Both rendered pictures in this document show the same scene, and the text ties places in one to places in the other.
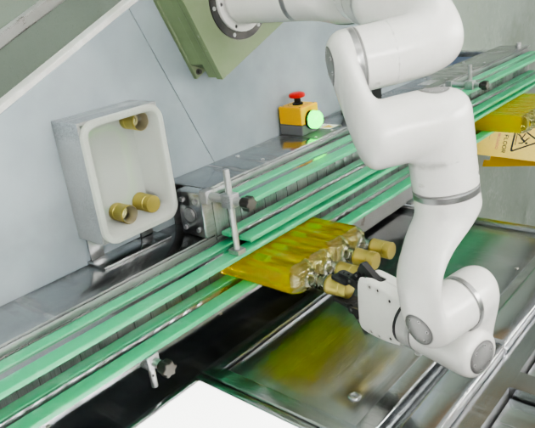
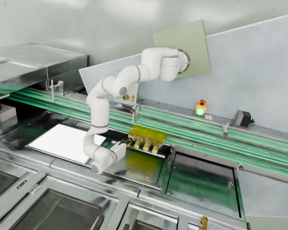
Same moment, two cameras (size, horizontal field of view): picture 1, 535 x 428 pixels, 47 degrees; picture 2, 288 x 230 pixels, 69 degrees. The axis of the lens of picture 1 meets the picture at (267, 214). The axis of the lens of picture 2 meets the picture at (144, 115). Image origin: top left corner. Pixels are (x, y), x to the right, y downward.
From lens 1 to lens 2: 119 cm
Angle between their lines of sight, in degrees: 54
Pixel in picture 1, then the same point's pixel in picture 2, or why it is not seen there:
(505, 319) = (153, 194)
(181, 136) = (155, 90)
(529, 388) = (120, 201)
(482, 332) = (96, 164)
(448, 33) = (112, 87)
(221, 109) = (172, 90)
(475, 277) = (100, 150)
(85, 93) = not seen: hidden behind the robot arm
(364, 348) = (126, 163)
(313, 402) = not seen: hidden behind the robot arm
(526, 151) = not seen: outside the picture
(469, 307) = (91, 152)
